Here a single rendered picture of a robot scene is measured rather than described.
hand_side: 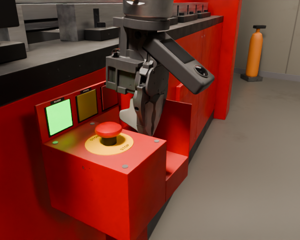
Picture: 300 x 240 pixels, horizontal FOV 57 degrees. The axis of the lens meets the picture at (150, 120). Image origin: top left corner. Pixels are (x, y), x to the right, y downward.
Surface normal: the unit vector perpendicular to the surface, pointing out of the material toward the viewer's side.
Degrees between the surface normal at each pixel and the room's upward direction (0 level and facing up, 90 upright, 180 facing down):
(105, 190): 90
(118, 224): 90
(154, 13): 93
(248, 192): 0
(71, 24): 90
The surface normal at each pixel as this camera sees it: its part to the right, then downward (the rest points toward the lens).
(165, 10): 0.65, 0.37
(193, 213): 0.00, -0.92
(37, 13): 0.92, 0.15
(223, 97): -0.39, 0.36
